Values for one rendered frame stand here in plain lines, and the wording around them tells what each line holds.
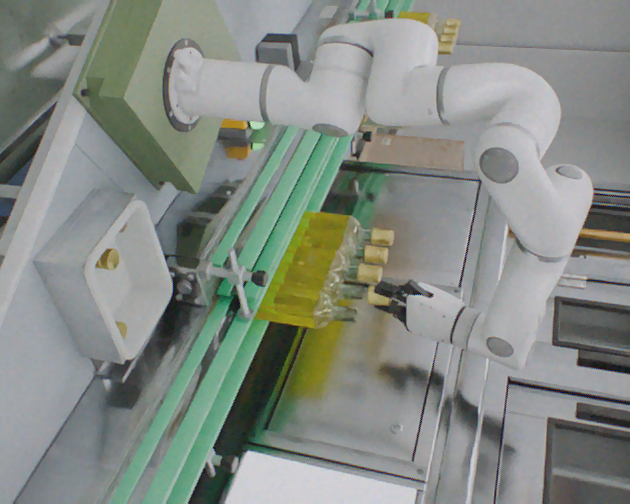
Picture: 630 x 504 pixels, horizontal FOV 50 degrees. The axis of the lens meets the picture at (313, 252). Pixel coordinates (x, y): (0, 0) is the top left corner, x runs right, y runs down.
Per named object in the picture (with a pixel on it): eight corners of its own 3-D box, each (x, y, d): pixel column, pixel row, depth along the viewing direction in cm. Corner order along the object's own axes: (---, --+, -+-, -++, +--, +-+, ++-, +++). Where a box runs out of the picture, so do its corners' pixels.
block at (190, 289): (172, 304, 126) (206, 310, 124) (160, 268, 119) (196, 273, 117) (181, 290, 128) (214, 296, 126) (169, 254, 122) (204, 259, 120)
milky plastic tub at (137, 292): (84, 358, 111) (130, 367, 109) (33, 260, 96) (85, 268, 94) (133, 284, 123) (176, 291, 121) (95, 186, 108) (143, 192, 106)
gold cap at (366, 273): (357, 284, 136) (378, 287, 135) (356, 271, 134) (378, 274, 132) (361, 272, 138) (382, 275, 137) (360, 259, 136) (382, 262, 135)
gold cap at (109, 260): (80, 255, 104) (104, 259, 103) (91, 240, 106) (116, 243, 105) (87, 271, 106) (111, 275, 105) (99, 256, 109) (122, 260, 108)
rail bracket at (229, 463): (167, 474, 119) (236, 491, 115) (157, 454, 114) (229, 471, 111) (176, 454, 122) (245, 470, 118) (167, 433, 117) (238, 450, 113)
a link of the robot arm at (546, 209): (479, 197, 109) (445, 250, 100) (510, 79, 95) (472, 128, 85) (580, 233, 104) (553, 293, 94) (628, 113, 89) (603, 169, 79)
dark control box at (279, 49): (259, 76, 168) (291, 78, 166) (254, 47, 163) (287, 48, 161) (270, 61, 174) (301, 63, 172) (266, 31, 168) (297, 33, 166)
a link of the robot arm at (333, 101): (253, 116, 105) (353, 126, 100) (271, 37, 106) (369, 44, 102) (272, 137, 114) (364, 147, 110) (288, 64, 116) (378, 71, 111)
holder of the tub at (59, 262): (92, 376, 115) (132, 384, 113) (31, 259, 96) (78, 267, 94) (139, 304, 127) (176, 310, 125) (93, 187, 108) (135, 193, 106)
